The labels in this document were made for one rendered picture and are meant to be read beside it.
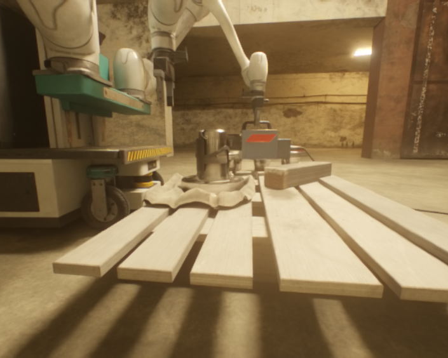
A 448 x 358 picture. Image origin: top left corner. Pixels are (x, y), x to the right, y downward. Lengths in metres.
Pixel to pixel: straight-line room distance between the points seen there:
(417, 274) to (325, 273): 0.14
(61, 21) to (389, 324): 1.00
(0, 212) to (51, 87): 0.47
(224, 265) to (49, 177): 0.71
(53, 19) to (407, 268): 0.92
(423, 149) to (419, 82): 1.18
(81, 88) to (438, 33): 5.51
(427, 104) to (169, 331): 5.37
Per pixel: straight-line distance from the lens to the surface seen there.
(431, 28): 5.72
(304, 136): 10.16
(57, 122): 1.15
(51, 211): 0.99
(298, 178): 1.10
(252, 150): 1.33
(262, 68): 1.41
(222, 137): 0.88
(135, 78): 1.39
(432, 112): 5.56
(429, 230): 0.66
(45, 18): 0.81
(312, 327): 0.55
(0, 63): 1.22
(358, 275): 0.44
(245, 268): 0.41
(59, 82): 0.95
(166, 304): 0.58
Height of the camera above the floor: 0.35
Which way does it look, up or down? 10 degrees down
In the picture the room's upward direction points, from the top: straight up
